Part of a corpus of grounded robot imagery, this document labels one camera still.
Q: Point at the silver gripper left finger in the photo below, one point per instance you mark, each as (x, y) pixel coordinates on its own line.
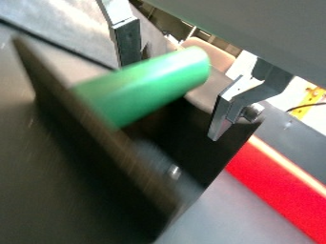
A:
(124, 30)

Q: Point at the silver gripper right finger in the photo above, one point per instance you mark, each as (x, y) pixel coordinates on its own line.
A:
(235, 103)

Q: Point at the green cylinder peg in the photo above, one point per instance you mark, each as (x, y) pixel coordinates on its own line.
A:
(127, 94)

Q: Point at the red shape sorter block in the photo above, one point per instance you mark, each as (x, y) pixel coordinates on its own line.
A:
(290, 190)

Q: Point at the black curved cradle stand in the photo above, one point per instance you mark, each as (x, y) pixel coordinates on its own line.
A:
(159, 161)

